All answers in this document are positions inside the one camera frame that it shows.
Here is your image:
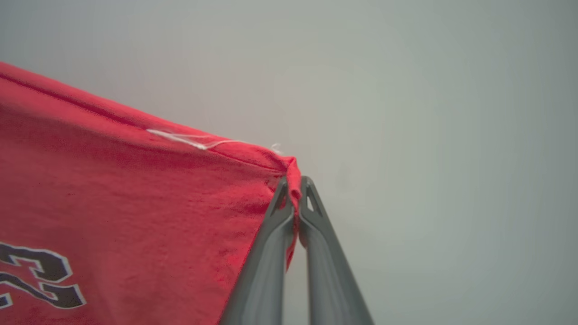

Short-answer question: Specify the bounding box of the red Bulls basketball jersey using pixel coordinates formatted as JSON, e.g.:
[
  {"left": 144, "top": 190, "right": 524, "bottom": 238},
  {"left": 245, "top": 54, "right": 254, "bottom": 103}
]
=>
[{"left": 0, "top": 61, "right": 302, "bottom": 325}]

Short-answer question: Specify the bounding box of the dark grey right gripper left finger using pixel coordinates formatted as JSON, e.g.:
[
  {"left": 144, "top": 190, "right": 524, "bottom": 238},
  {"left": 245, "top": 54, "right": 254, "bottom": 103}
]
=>
[{"left": 219, "top": 176, "right": 296, "bottom": 325}]

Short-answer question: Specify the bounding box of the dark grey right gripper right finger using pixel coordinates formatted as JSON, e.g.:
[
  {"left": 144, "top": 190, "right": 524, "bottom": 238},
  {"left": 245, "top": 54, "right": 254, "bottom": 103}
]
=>
[{"left": 298, "top": 176, "right": 375, "bottom": 325}]

